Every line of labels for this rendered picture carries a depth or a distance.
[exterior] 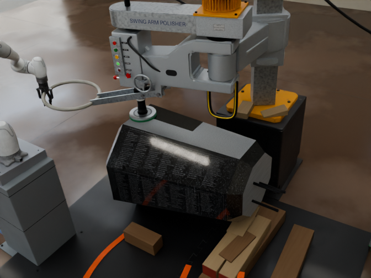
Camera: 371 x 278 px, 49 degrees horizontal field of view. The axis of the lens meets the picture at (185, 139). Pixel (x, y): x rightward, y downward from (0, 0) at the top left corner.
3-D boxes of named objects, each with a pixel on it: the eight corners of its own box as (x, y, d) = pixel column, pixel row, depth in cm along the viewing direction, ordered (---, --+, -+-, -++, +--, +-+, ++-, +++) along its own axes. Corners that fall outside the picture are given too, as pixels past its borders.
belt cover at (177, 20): (252, 31, 266) (253, 5, 256) (242, 45, 247) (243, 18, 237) (122, 21, 296) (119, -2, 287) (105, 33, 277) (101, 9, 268)
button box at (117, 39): (126, 74, 293) (120, 36, 277) (125, 75, 291) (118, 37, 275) (117, 73, 296) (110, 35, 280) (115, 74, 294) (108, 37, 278)
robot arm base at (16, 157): (10, 169, 273) (8, 162, 270) (-9, 160, 284) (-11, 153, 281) (32, 155, 286) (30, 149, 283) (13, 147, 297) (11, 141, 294)
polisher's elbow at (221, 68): (217, 67, 289) (217, 41, 278) (240, 73, 279) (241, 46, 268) (202, 78, 277) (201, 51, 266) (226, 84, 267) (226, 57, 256)
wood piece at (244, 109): (242, 105, 343) (242, 100, 340) (253, 106, 339) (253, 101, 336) (235, 117, 329) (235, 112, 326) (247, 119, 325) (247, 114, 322)
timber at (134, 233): (125, 241, 328) (122, 230, 321) (134, 231, 336) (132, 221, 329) (154, 256, 313) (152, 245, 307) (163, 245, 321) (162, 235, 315)
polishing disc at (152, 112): (160, 108, 327) (160, 107, 326) (148, 122, 311) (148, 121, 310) (137, 105, 334) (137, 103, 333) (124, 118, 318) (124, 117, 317)
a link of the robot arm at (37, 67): (49, 73, 333) (35, 71, 335) (46, 55, 323) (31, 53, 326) (43, 79, 324) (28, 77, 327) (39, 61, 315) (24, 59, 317)
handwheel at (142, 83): (158, 88, 295) (155, 69, 286) (152, 95, 287) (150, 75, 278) (139, 86, 299) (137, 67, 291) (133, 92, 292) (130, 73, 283)
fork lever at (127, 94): (173, 85, 309) (170, 79, 306) (163, 97, 294) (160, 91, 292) (101, 96, 341) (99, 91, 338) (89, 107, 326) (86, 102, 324)
